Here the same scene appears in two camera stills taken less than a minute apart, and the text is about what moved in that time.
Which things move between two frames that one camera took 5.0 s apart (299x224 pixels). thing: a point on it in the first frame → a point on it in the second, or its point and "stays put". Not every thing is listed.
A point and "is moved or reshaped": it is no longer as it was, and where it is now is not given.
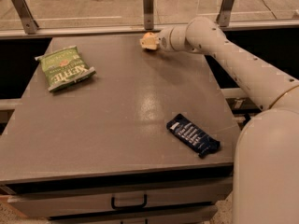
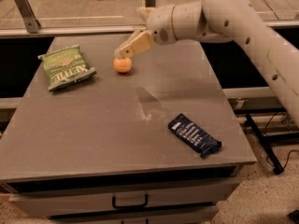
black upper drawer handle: (130, 206) stays put
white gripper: (163, 41) → (160, 23)
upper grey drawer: (60, 200) stays put
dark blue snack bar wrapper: (192, 135) stays put
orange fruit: (149, 35) is moved or reshaped
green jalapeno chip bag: (64, 67) stays put
